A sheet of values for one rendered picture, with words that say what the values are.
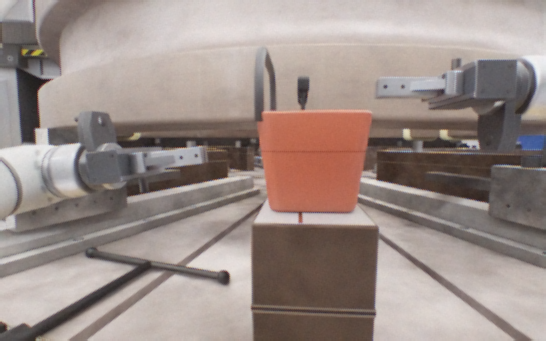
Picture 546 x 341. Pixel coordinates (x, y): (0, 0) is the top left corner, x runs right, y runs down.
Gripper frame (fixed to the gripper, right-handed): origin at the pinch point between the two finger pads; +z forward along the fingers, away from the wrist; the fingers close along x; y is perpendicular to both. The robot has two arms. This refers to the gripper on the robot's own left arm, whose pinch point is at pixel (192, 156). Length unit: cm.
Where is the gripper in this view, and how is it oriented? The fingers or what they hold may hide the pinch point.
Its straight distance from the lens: 45.9
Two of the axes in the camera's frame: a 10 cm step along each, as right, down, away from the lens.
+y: 1.2, 9.9, 0.9
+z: 9.9, -1.1, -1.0
